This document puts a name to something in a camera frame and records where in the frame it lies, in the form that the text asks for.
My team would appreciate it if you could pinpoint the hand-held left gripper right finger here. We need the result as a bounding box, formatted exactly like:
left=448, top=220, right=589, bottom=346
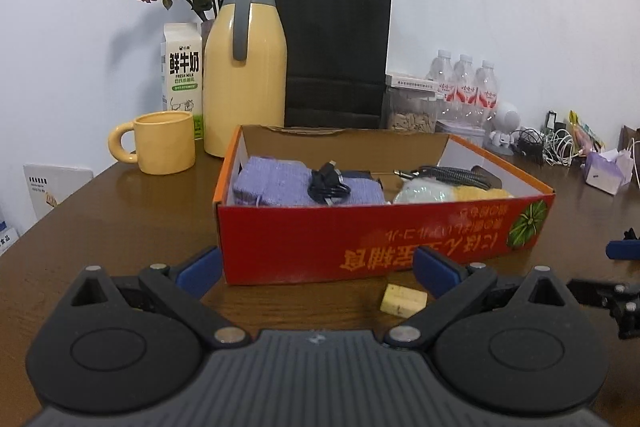
left=384, top=244, right=571, bottom=349

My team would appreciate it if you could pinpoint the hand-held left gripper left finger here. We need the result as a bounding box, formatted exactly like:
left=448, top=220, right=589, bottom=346
left=70, top=245, right=249, bottom=348

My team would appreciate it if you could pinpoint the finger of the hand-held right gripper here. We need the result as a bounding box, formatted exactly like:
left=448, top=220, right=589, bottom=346
left=567, top=279, right=640, bottom=308
left=606, top=228, right=640, bottom=260

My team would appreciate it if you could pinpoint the iridescent plastic bag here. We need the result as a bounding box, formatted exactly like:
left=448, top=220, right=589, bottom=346
left=392, top=180, right=453, bottom=205

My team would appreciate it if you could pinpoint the white and yellow plush toy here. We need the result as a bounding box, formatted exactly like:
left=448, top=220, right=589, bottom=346
left=450, top=184, right=516, bottom=203

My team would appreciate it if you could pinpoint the red cardboard box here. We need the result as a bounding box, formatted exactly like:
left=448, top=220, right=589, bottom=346
left=212, top=124, right=556, bottom=286

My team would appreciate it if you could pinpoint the purple drawstring bag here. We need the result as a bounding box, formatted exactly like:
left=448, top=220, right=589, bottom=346
left=232, top=156, right=386, bottom=208

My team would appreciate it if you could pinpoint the navy zip pouch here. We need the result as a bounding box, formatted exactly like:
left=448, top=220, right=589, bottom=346
left=345, top=170, right=383, bottom=188

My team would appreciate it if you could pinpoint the black usb cable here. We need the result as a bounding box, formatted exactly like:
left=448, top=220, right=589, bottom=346
left=307, top=161, right=352, bottom=207

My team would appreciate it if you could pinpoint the small yellow block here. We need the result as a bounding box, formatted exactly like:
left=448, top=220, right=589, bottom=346
left=380, top=284, right=427, bottom=319

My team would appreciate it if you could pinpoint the purple tissue pack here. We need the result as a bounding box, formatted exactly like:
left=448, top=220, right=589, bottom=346
left=584, top=148, right=633, bottom=195

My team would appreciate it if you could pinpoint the small white bag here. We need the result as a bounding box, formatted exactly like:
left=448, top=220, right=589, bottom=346
left=612, top=138, right=640, bottom=187

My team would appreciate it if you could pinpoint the brown paper bag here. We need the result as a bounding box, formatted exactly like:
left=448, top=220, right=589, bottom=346
left=619, top=124, right=640, bottom=153

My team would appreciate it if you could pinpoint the yellow mug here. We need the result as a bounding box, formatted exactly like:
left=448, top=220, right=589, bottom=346
left=109, top=110, right=197, bottom=175

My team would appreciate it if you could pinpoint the white metal tin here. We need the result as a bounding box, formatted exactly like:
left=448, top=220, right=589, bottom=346
left=435, top=120, right=487, bottom=144

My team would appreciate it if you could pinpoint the clear seed container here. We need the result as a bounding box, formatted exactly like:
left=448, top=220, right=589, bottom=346
left=382, top=72, right=446, bottom=133

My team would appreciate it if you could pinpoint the white booklet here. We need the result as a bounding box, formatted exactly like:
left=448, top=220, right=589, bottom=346
left=22, top=164, right=94, bottom=230

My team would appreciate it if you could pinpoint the white round robot speaker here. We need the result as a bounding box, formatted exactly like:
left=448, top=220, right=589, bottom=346
left=487, top=101, right=521, bottom=154

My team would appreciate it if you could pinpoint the yellow thermos jug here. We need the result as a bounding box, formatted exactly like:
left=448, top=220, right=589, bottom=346
left=202, top=0, right=288, bottom=158

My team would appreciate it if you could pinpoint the clear water bottle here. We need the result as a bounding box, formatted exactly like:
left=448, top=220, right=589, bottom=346
left=450, top=54, right=477, bottom=123
left=472, top=60, right=500, bottom=128
left=426, top=50, right=456, bottom=123

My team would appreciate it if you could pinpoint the blue and white box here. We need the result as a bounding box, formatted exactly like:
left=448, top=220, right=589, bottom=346
left=0, top=207, right=21, bottom=258

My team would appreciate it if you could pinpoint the white milk carton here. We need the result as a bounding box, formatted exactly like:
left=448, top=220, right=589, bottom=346
left=160, top=22, right=206, bottom=140

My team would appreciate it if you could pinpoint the black paper bag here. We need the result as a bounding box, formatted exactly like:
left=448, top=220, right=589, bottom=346
left=274, top=0, right=393, bottom=129

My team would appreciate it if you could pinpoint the white cable tangle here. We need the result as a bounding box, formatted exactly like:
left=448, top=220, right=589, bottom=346
left=542, top=130, right=581, bottom=167

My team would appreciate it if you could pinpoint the black cable tangle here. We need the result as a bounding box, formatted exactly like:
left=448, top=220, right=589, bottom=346
left=512, top=127, right=546, bottom=163

